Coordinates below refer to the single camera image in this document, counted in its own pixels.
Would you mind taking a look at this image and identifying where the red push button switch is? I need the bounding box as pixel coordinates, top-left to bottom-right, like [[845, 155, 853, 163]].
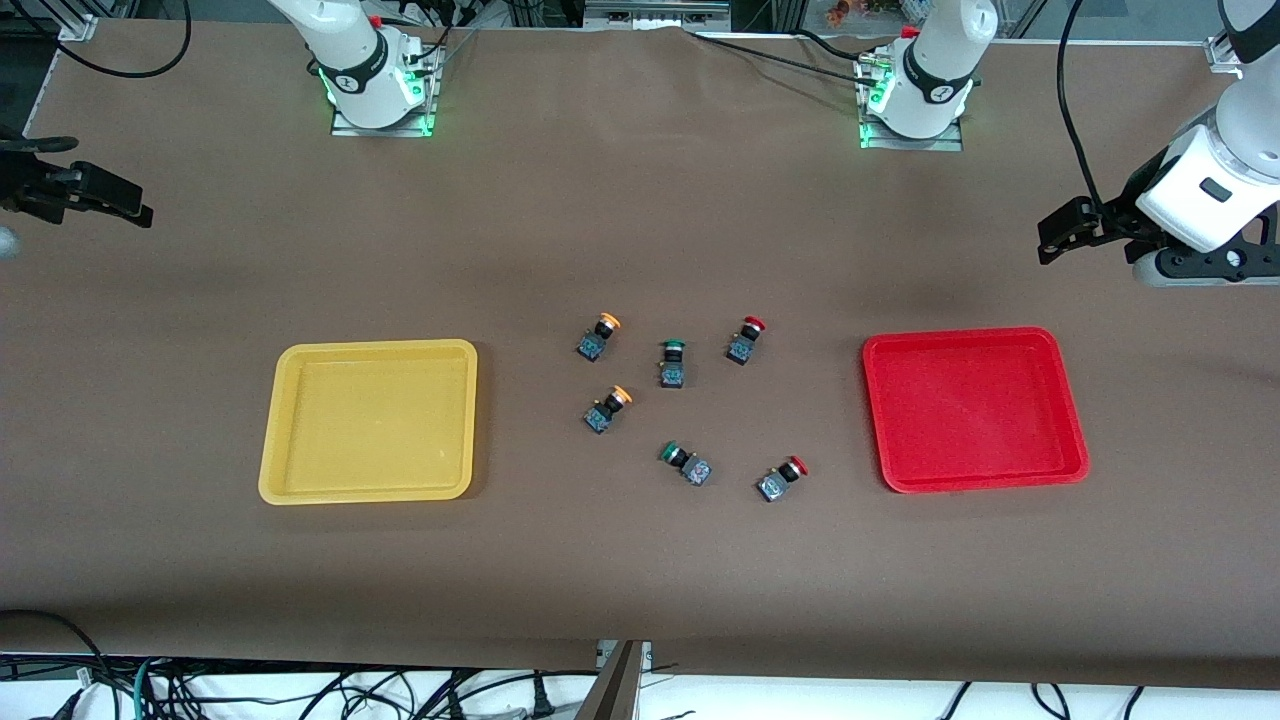
[[726, 316, 768, 367], [757, 455, 809, 503]]

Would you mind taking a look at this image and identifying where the yellow push button switch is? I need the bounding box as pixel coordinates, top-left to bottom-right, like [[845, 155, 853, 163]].
[[577, 313, 622, 363], [584, 386, 634, 435]]

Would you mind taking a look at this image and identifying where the red plastic tray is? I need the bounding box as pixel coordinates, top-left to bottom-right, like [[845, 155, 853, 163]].
[[862, 327, 1090, 495]]

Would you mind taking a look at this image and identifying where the yellow plastic tray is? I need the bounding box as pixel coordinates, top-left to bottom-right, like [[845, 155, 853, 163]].
[[258, 339, 479, 506]]

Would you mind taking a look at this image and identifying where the brown table cover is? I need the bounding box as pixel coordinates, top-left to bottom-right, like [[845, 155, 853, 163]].
[[0, 18, 1280, 691]]

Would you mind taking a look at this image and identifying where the brown support beam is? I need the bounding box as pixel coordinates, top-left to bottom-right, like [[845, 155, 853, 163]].
[[574, 640, 647, 720]]

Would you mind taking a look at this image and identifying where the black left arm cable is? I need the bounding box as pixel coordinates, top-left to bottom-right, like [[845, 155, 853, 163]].
[[1057, 0, 1137, 217]]

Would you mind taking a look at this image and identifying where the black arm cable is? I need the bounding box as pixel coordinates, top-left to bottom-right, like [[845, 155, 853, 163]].
[[18, 0, 193, 80], [1057, 0, 1137, 217]]

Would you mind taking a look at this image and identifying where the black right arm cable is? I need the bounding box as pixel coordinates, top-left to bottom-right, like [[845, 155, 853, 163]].
[[18, 0, 193, 80]]

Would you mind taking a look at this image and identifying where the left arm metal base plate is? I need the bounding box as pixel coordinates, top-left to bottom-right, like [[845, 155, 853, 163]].
[[857, 55, 964, 152]]

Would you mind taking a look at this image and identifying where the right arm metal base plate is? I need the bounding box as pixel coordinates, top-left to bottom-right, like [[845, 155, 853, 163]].
[[331, 45, 437, 139]]

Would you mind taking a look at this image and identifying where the black power cable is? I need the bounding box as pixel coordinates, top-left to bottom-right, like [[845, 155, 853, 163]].
[[685, 28, 881, 83]]

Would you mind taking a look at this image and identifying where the black looped cable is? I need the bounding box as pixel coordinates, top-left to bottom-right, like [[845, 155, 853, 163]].
[[0, 609, 109, 720]]

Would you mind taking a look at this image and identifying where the teal cable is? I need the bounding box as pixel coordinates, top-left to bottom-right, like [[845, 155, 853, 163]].
[[132, 657, 167, 720]]

